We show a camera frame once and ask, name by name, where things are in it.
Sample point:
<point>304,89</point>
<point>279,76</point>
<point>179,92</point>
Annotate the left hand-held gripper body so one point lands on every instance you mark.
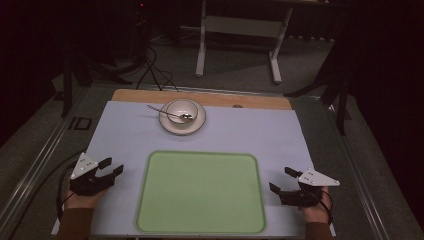
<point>83,166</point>

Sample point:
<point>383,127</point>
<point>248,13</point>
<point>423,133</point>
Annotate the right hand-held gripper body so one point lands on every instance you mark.
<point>316,179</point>

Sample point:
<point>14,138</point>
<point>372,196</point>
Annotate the person's left hand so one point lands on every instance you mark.
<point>81,202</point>

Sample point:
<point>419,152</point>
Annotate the person's right hand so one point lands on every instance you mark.
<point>315,215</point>

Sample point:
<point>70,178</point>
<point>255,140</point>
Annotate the pale blue table mat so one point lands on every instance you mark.
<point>126,133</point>

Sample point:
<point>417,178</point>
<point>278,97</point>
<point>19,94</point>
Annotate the metal spoon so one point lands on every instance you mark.
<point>166,113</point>

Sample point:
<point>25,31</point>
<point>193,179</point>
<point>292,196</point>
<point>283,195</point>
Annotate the green tray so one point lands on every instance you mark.
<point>200,193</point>

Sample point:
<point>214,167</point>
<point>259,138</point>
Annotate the white saucer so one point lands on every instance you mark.
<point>181,129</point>

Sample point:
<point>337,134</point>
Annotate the black stand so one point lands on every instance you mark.
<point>67,90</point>
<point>340,106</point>

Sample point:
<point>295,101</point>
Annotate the white bowl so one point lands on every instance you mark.
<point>178,108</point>

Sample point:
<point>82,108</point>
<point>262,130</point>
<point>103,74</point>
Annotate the white metal stand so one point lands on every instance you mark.
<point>200,50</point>

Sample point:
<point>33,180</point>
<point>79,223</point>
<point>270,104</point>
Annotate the metal floor rail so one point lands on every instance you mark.
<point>360,173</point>
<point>40,156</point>

